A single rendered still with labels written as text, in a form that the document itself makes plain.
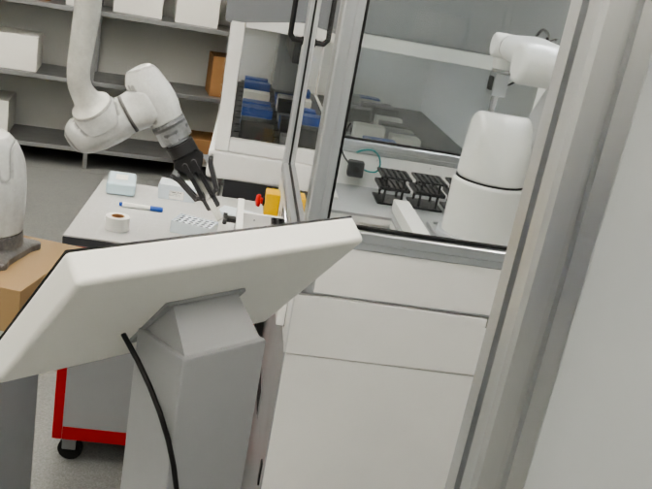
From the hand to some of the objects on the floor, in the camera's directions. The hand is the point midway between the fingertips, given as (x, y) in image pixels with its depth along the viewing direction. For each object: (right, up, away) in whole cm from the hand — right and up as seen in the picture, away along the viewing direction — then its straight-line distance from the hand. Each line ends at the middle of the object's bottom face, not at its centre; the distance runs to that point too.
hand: (214, 208), depth 217 cm
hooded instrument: (+23, -38, +198) cm, 203 cm away
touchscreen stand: (-10, -117, -58) cm, 131 cm away
